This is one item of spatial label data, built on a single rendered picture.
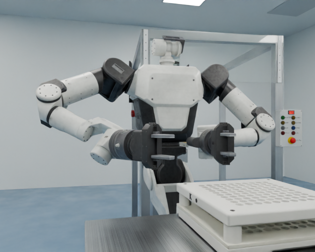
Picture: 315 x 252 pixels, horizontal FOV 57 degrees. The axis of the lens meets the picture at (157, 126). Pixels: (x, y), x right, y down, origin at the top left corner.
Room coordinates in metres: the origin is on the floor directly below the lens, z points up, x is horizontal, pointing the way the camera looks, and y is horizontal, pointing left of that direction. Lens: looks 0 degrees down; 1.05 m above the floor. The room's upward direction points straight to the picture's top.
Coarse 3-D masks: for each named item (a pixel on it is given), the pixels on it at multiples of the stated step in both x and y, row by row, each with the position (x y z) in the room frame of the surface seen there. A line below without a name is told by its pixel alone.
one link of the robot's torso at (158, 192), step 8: (144, 168) 1.19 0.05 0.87; (184, 168) 1.18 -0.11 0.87; (144, 176) 1.19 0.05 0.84; (152, 176) 1.10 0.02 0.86; (184, 176) 1.18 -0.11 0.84; (152, 184) 1.09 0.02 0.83; (160, 184) 1.08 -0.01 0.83; (168, 184) 1.08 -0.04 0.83; (152, 192) 1.09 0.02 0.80; (160, 192) 1.05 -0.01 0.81; (168, 192) 1.10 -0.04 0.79; (176, 192) 1.11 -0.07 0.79; (152, 200) 1.10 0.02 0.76; (160, 200) 1.03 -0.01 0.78; (168, 200) 1.09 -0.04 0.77; (176, 200) 1.09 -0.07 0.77; (160, 208) 1.06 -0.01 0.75; (168, 208) 1.07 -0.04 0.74
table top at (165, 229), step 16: (96, 224) 0.59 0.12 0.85; (112, 224) 0.59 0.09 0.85; (128, 224) 0.59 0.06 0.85; (144, 224) 0.59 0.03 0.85; (160, 224) 0.59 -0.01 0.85; (176, 224) 0.59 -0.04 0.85; (96, 240) 0.51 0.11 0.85; (112, 240) 0.51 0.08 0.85; (128, 240) 0.51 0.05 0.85; (144, 240) 0.51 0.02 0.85; (160, 240) 0.51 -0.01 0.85; (176, 240) 0.51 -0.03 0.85; (192, 240) 0.51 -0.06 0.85
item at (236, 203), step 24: (192, 192) 0.57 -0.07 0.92; (216, 192) 0.57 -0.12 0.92; (240, 192) 0.56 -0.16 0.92; (264, 192) 0.56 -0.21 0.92; (288, 192) 0.57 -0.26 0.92; (312, 192) 0.56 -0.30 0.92; (216, 216) 0.46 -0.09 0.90; (240, 216) 0.43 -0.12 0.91; (264, 216) 0.44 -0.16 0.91; (288, 216) 0.45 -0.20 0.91; (312, 216) 0.46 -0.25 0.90
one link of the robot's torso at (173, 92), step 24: (144, 72) 1.09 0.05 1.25; (168, 72) 1.10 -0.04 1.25; (192, 72) 1.13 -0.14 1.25; (144, 96) 1.08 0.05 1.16; (168, 96) 1.10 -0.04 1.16; (192, 96) 1.12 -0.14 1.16; (144, 120) 1.12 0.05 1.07; (168, 120) 1.11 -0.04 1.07; (192, 120) 1.16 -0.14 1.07; (168, 144) 1.15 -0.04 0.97
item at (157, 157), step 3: (153, 156) 0.76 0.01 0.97; (156, 156) 0.75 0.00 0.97; (159, 156) 0.75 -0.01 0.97; (162, 156) 0.74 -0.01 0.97; (165, 156) 0.74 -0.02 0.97; (168, 156) 0.73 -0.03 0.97; (171, 156) 0.73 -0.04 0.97; (153, 159) 0.77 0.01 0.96; (156, 159) 0.77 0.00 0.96; (168, 159) 0.73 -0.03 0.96
